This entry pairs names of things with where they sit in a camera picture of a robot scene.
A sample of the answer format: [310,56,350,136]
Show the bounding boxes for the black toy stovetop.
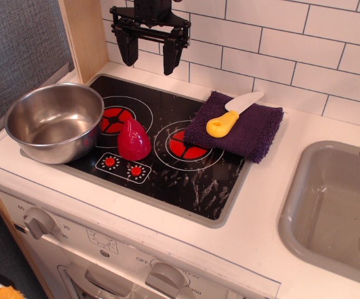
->
[57,75,250,228]

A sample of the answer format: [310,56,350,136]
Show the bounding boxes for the purple folded towel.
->
[184,91,284,163]

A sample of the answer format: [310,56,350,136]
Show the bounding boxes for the grey left timer knob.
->
[24,207,55,240]

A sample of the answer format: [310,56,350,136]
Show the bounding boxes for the yellow object at corner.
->
[0,286,25,299]

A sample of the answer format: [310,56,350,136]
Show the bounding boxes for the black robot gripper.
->
[110,1,191,75]

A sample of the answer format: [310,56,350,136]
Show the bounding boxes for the grey oven door handle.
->
[67,263,143,298]

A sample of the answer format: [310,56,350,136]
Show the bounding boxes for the red teardrop-shaped plastic toy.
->
[117,118,152,161]

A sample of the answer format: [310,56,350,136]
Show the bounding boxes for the stainless steel pot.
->
[4,83,105,164]

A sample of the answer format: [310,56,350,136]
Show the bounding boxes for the yellow-handled white toy knife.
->
[206,92,264,138]

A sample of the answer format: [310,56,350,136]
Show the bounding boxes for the grey right oven knob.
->
[145,262,185,298]

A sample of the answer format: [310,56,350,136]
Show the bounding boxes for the grey sink basin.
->
[278,141,360,283]

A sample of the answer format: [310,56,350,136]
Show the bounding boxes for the wooden side panel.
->
[59,0,109,84]

